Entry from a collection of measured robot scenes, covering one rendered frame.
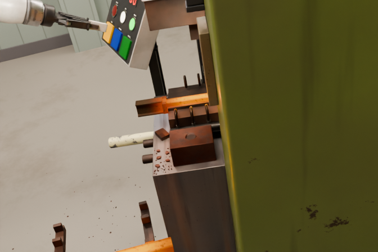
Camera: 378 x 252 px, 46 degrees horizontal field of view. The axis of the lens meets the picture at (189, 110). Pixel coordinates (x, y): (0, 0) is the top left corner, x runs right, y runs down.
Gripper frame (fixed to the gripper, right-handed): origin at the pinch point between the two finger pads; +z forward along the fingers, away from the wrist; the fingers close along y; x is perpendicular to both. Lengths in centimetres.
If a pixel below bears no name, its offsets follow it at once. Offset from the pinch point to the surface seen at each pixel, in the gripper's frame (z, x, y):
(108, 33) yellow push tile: 12.5, -5.9, -18.3
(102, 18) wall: 103, -49, -265
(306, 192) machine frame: 13, -3, 103
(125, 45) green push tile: 12.5, -5.0, 0.2
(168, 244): -6, -24, 90
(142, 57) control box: 17.7, -6.5, 6.9
